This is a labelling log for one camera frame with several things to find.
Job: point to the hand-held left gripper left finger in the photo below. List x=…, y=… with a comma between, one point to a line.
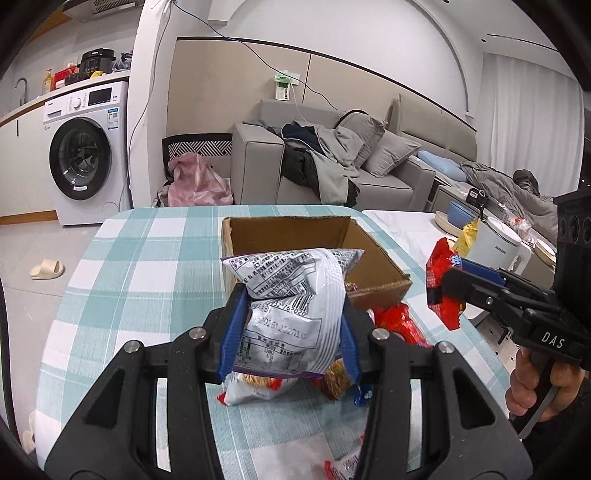
x=233, y=325

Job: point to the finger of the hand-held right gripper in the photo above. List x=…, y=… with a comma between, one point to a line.
x=475, y=290
x=480, y=270

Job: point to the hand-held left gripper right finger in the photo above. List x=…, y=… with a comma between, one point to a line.
x=349, y=344

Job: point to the silver printed snack bag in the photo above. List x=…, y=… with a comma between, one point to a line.
x=291, y=300

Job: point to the red white noodle snack bag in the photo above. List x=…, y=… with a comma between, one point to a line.
x=251, y=390

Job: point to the cardboard box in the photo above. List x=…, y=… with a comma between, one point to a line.
x=360, y=263

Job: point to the person's right hand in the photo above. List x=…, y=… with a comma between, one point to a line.
x=521, y=383

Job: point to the white electric kettle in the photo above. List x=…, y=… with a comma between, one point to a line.
x=498, y=244

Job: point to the yellow plastic bag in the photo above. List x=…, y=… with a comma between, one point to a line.
x=466, y=237

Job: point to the brown noodle snack packet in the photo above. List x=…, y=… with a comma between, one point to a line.
x=334, y=381

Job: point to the blue red snack packet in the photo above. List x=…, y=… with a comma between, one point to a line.
x=364, y=394

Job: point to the blue container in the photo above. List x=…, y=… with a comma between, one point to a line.
x=461, y=214

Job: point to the beige bowl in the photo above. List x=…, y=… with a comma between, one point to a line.
x=445, y=222

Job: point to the grey blanket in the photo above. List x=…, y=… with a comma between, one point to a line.
x=503, y=189

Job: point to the green checkered tablecloth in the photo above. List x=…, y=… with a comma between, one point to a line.
x=138, y=277

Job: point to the blue pillow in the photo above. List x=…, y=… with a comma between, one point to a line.
x=441, y=166

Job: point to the red white snack packet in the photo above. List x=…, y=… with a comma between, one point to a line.
x=344, y=466

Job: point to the grey pillow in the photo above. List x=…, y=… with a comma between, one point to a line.
x=392, y=152
x=364, y=134

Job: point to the pink bag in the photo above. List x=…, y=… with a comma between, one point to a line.
x=198, y=182

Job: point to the grey sofa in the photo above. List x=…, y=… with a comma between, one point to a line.
x=258, y=161

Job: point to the white curtain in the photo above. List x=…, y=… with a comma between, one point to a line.
x=521, y=101

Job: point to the black white patterned basket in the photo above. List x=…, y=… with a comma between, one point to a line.
x=198, y=145

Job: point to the pile of dark clothes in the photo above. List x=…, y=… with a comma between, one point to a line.
x=318, y=157

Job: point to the beige slipper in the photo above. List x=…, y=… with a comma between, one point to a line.
x=46, y=269

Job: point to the white washing machine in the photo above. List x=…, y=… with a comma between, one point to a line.
x=87, y=147

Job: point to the white slipper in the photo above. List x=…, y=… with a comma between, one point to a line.
x=28, y=434

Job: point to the black cooker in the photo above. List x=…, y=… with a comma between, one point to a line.
x=98, y=60

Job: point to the red box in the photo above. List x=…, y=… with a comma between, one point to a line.
x=64, y=74

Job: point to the yellow soap bottle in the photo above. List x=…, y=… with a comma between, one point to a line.
x=47, y=82

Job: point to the kitchen faucet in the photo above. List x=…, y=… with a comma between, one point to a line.
x=21, y=88

